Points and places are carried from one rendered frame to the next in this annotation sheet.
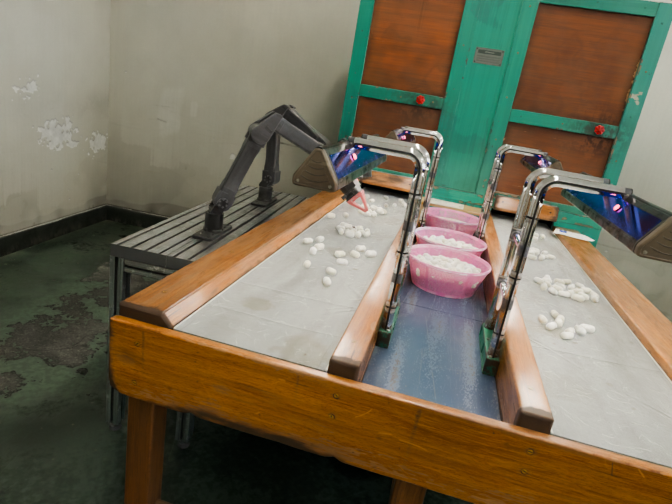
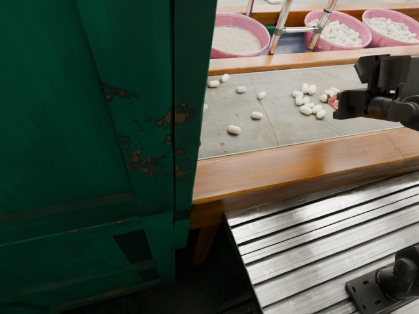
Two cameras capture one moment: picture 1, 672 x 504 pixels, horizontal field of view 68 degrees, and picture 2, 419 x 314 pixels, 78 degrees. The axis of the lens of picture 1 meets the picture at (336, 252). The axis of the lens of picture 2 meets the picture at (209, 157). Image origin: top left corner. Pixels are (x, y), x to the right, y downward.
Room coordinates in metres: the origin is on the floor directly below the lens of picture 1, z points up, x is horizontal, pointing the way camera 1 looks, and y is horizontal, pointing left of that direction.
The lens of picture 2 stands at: (2.72, 0.25, 1.27)
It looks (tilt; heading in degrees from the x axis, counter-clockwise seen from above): 55 degrees down; 235
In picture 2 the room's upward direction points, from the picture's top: 11 degrees clockwise
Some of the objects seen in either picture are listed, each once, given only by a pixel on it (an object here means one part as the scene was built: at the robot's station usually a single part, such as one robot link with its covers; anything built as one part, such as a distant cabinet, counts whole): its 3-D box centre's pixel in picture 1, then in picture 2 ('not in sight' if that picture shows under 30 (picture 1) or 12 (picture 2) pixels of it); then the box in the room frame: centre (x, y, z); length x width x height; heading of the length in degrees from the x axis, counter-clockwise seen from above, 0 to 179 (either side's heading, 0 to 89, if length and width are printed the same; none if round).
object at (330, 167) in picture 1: (353, 154); not in sight; (1.15, 0.00, 1.08); 0.62 x 0.08 x 0.07; 169
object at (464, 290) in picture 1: (445, 271); (386, 35); (1.51, -0.36, 0.72); 0.27 x 0.27 x 0.10
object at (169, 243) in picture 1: (300, 232); (402, 168); (1.93, 0.16, 0.65); 1.20 x 0.90 x 0.04; 173
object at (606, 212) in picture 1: (612, 204); not in sight; (1.04, -0.55, 1.08); 0.62 x 0.08 x 0.07; 169
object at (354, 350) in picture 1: (399, 254); (386, 62); (1.65, -0.22, 0.71); 1.81 x 0.05 x 0.11; 169
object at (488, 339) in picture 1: (548, 275); not in sight; (1.05, -0.47, 0.90); 0.20 x 0.19 x 0.45; 169
